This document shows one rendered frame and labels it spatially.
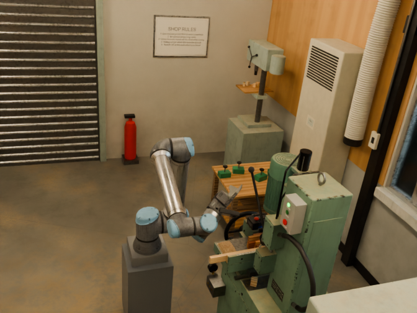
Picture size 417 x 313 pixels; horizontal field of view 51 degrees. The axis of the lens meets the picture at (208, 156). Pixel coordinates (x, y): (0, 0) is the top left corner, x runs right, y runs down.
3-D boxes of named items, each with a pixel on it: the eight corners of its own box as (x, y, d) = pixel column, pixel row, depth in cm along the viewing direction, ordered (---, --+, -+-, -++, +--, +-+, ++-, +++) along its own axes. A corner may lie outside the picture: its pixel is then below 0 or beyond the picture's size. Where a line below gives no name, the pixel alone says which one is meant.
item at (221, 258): (295, 245, 261) (296, 240, 260) (296, 248, 260) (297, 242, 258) (208, 261, 242) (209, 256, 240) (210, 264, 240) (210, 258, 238)
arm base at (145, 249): (133, 256, 283) (133, 243, 278) (132, 238, 299) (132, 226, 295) (162, 254, 286) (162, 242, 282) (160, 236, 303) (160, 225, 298)
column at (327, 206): (300, 281, 248) (327, 171, 216) (322, 310, 230) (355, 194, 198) (265, 289, 240) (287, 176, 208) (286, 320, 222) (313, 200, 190)
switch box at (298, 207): (290, 221, 210) (296, 192, 203) (301, 233, 202) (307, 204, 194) (278, 223, 208) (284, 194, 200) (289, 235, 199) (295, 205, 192)
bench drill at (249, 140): (255, 166, 545) (275, 38, 474) (279, 192, 494) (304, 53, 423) (220, 169, 529) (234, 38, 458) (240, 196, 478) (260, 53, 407)
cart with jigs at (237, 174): (264, 204, 467) (273, 151, 439) (289, 236, 420) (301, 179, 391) (206, 211, 446) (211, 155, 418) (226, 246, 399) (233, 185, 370)
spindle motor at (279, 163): (284, 199, 252) (293, 150, 238) (300, 215, 237) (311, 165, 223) (257, 202, 246) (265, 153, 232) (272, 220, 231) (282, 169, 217)
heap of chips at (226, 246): (229, 241, 260) (230, 237, 259) (238, 254, 250) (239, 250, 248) (216, 243, 257) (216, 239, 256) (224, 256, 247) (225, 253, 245)
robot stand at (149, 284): (128, 333, 303) (128, 272, 279) (121, 302, 328) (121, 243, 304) (169, 325, 312) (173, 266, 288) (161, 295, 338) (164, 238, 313)
